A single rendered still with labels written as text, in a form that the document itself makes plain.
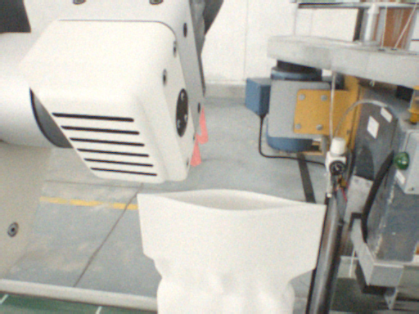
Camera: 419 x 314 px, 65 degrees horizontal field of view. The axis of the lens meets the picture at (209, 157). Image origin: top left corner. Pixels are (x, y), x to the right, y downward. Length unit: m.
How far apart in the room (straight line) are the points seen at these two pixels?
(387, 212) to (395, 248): 0.08
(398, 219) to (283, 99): 0.45
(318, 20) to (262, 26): 0.86
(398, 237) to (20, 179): 0.61
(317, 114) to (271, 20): 4.79
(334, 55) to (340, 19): 5.00
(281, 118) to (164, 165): 0.74
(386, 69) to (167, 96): 0.59
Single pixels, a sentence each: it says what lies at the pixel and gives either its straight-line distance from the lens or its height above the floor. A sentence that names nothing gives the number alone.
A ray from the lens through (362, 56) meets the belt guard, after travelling 0.79.
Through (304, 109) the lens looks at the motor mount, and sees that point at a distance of 0.95.
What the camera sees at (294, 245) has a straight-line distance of 0.94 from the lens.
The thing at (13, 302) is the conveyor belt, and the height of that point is 0.38.
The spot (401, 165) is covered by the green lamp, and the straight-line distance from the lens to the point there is 0.59.
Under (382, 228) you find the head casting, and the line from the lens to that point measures 0.69.
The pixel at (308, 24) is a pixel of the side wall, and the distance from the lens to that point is 5.75.
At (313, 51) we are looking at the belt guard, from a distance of 0.87.
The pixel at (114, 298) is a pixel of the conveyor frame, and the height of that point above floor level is 0.41.
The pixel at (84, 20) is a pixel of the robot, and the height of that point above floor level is 1.50.
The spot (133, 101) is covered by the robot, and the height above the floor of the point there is 1.46.
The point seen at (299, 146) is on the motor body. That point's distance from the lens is 1.04.
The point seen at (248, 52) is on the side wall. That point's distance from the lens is 5.75.
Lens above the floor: 1.51
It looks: 25 degrees down
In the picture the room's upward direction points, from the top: straight up
